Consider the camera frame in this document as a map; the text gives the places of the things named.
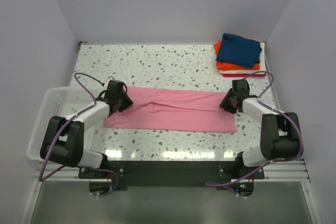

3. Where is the pink t shirt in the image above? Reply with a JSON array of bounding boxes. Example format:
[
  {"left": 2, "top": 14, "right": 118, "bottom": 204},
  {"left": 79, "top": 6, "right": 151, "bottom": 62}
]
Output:
[{"left": 103, "top": 87, "right": 237, "bottom": 133}]

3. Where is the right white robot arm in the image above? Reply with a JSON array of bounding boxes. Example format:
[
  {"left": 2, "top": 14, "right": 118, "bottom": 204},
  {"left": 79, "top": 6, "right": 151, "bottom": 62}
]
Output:
[{"left": 219, "top": 79, "right": 303, "bottom": 178}]

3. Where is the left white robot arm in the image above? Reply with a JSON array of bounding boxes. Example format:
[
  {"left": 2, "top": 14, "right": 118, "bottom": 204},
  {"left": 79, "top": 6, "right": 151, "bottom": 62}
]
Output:
[{"left": 40, "top": 80, "right": 133, "bottom": 178}]

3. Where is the folded orange t shirt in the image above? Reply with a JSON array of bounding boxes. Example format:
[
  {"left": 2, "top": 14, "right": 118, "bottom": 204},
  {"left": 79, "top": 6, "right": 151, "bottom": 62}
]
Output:
[{"left": 214, "top": 40, "right": 260, "bottom": 71}]

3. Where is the folded red t shirt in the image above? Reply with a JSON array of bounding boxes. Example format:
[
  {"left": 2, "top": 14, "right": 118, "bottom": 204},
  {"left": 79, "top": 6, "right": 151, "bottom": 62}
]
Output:
[{"left": 223, "top": 73, "right": 267, "bottom": 78}]

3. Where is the white plastic laundry basket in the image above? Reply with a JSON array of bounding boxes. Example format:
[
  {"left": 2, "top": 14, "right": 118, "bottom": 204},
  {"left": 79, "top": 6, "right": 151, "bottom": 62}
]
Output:
[{"left": 26, "top": 86, "right": 106, "bottom": 161}]

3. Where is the folded blue t shirt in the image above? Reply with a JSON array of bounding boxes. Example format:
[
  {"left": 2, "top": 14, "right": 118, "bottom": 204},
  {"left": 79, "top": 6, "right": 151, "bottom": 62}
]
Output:
[{"left": 216, "top": 33, "right": 262, "bottom": 68}]

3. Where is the folded white t shirt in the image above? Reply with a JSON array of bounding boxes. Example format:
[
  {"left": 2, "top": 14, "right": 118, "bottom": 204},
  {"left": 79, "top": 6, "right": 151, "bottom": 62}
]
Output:
[{"left": 219, "top": 42, "right": 266, "bottom": 74}]

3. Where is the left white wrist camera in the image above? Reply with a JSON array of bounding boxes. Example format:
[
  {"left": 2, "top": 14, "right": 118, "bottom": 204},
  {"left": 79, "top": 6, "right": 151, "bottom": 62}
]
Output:
[{"left": 105, "top": 77, "right": 114, "bottom": 84}]

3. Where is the aluminium frame rail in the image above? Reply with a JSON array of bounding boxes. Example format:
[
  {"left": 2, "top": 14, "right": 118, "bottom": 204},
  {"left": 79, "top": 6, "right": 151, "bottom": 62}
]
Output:
[{"left": 33, "top": 155, "right": 310, "bottom": 183}]

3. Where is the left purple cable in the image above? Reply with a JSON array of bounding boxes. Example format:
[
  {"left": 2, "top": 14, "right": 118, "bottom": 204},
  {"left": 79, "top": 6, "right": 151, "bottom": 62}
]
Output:
[{"left": 38, "top": 72, "right": 119, "bottom": 197}]

